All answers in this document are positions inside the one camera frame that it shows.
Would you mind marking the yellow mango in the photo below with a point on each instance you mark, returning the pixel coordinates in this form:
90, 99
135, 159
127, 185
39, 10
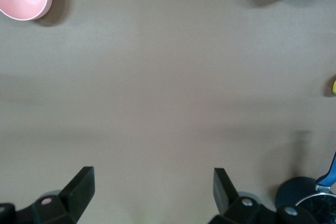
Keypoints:
334, 87

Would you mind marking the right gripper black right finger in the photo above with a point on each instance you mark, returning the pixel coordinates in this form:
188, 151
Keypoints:
225, 195

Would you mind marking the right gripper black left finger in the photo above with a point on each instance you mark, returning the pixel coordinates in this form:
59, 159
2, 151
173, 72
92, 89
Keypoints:
78, 192

